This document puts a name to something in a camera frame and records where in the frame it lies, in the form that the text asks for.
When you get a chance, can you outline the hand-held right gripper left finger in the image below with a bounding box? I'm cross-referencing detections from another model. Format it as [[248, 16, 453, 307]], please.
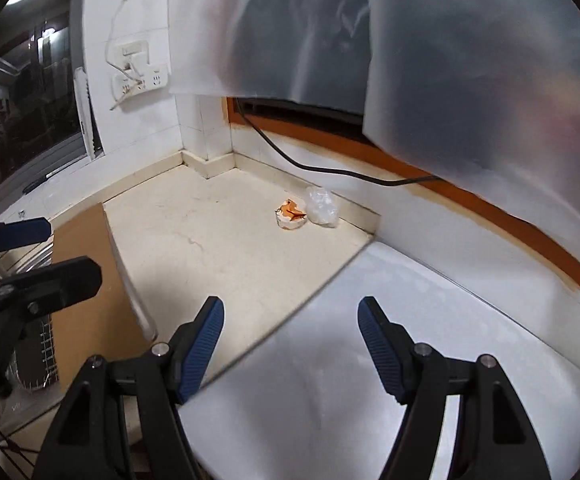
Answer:
[[32, 296, 225, 480]]

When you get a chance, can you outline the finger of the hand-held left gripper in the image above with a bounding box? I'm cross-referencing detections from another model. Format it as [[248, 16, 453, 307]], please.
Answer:
[[0, 217, 52, 263], [0, 256, 103, 342]]

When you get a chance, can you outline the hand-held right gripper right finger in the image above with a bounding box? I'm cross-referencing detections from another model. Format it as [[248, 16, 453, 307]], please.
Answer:
[[358, 296, 553, 480]]

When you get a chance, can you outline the stainless steel sink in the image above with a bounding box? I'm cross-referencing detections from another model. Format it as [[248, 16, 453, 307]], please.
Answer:
[[0, 242, 61, 426]]

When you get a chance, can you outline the brown cardboard sheet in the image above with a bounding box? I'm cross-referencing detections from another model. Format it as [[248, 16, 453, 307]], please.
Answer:
[[50, 202, 158, 391]]

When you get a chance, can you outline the white cabinet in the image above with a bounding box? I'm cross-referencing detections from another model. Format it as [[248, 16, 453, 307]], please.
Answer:
[[177, 240, 580, 480]]

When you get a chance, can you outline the dark window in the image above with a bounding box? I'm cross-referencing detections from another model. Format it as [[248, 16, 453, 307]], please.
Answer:
[[0, 5, 103, 196]]

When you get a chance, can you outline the clear plastic bag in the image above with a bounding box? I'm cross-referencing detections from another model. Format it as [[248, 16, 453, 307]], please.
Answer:
[[304, 186, 341, 228]]

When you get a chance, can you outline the orange snack wrapper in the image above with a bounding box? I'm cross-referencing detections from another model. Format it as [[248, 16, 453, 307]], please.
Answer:
[[274, 199, 309, 231]]

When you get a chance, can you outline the white power strip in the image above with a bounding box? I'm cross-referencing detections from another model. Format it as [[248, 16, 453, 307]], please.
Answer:
[[111, 62, 169, 106]]

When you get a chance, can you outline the frosted plastic sheet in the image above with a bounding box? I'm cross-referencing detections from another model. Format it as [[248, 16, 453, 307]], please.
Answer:
[[167, 0, 373, 116], [362, 0, 580, 241]]

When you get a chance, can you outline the wire dish rack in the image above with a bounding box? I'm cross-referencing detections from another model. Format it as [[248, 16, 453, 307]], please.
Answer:
[[10, 317, 60, 392]]

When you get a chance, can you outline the orange wooden window frame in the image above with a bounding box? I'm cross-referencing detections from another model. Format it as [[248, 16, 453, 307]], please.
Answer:
[[226, 97, 580, 313]]

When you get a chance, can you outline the black cable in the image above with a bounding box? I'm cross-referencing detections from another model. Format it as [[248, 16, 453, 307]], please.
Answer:
[[237, 100, 440, 186]]

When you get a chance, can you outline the white wall socket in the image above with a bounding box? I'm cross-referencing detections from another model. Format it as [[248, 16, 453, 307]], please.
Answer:
[[109, 40, 149, 72]]

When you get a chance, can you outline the white cable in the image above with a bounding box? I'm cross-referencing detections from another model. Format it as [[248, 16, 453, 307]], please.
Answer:
[[105, 0, 145, 68]]

